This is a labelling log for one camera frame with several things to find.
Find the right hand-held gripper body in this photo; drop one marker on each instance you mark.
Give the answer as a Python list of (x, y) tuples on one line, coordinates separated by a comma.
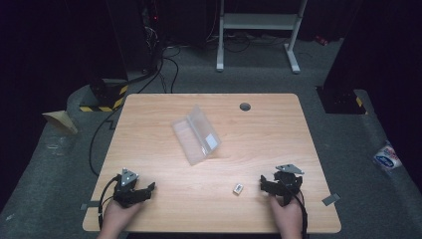
[(288, 182)]

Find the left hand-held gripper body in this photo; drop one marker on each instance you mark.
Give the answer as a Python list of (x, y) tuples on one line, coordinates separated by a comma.
[(125, 194)]

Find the small white eraser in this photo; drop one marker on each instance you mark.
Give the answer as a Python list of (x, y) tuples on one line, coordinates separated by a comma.
[(238, 189)]

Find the grey tape strip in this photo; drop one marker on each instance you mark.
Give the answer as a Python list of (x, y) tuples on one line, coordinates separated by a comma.
[(89, 205), (330, 199)]

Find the clear plastic hinged case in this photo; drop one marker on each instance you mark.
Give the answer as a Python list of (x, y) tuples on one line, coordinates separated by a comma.
[(195, 136)]

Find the black yellow striped base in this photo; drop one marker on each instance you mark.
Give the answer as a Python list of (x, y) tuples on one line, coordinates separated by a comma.
[(341, 101), (104, 98)]

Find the cardboard piece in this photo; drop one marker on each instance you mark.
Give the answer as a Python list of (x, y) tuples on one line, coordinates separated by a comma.
[(61, 121)]

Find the white blue tissue packet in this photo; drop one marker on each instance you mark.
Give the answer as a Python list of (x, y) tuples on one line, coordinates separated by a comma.
[(386, 158)]

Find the small red object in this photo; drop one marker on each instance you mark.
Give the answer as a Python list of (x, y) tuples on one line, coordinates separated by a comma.
[(321, 40)]

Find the dark equipment cabinet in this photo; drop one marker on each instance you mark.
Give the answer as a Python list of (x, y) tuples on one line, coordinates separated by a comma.
[(132, 33)]

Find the white metal stand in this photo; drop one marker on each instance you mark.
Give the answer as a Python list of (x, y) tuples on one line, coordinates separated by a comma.
[(260, 21)]

